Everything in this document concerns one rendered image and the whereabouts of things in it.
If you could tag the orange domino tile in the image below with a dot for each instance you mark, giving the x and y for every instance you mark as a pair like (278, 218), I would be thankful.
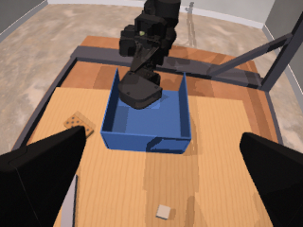
(74, 121)

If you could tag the blue open-top tray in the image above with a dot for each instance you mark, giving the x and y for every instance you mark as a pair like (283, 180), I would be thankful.
(162, 127)

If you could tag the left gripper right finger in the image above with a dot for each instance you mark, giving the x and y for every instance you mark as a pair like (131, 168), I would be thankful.
(277, 173)

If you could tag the small beige cube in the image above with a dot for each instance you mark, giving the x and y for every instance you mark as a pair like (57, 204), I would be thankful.
(162, 212)

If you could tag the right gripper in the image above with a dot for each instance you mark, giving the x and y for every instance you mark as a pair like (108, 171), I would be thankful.
(147, 47)

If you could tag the light grey flat bar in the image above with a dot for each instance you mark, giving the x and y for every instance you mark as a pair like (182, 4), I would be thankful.
(69, 205)

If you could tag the light orange flat board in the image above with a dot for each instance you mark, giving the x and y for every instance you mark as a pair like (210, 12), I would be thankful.
(206, 186)

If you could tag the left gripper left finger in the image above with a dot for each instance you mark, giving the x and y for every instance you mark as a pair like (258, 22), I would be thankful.
(35, 179)

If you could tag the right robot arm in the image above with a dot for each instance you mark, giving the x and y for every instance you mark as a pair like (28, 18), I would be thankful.
(168, 9)

